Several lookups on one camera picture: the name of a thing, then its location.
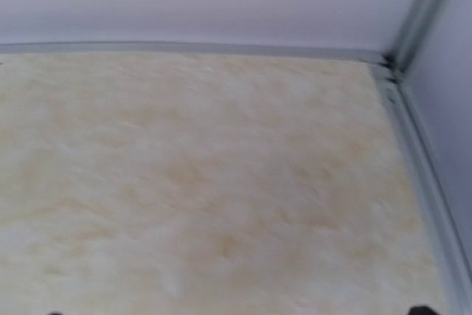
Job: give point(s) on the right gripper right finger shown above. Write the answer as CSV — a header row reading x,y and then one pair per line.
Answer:
x,y
420,310

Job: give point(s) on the side aluminium floor rail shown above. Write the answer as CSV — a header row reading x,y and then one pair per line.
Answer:
x,y
448,249

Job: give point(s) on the back aluminium floor rail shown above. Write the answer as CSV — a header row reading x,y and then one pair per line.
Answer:
x,y
366,56

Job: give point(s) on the right aluminium corner post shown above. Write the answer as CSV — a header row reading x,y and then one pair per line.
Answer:
x,y
413,33

